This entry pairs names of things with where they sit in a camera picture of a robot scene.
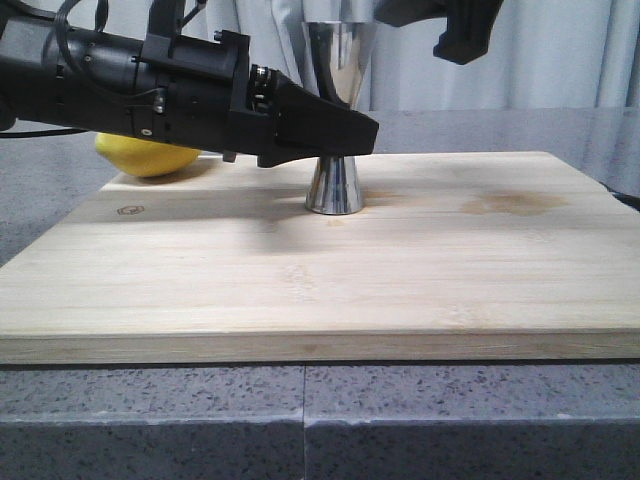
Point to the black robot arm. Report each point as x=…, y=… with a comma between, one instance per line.
x=55, y=73

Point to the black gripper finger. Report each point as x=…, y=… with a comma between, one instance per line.
x=405, y=12
x=469, y=24

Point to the yellow lemon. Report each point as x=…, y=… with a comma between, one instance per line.
x=143, y=158

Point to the steel double jigger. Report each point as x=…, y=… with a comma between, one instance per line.
x=339, y=53

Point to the grey curtain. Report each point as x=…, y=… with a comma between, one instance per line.
x=542, y=54

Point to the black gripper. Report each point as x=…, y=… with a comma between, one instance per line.
x=202, y=102

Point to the wooden cutting board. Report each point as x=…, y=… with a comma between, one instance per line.
x=455, y=257

